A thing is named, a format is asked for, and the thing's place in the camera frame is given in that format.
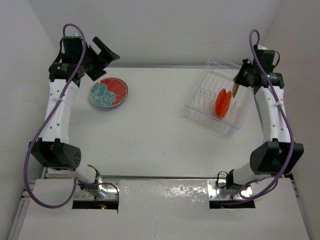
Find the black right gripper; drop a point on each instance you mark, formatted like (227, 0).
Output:
(238, 78)

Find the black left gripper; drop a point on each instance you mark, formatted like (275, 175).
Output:
(106, 56)

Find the yellow patterned plate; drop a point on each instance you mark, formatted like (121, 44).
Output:
(235, 89)

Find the orange plastic plate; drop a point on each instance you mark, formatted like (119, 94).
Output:
(226, 103)
(220, 102)

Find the red teal floral plate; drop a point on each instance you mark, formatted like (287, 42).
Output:
(108, 93)

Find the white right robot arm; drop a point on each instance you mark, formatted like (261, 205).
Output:
(279, 152)

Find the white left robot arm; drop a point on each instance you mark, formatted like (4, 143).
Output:
(51, 148)

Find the white wire dish rack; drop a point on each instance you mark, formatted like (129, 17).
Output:
(215, 101)

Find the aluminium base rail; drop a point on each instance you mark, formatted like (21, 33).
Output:
(159, 197)

